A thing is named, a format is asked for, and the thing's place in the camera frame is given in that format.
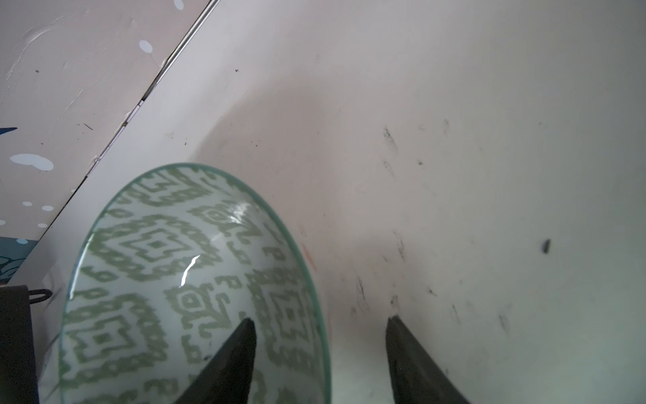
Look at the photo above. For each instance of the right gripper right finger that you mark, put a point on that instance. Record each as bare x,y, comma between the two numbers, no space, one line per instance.
414,376

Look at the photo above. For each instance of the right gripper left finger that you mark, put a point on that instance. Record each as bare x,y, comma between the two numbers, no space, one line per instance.
227,377

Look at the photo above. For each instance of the green patterned ceramic bowl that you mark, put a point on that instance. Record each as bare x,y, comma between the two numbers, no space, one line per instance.
174,264

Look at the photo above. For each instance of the black wire dish rack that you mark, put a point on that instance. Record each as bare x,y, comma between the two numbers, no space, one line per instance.
18,368

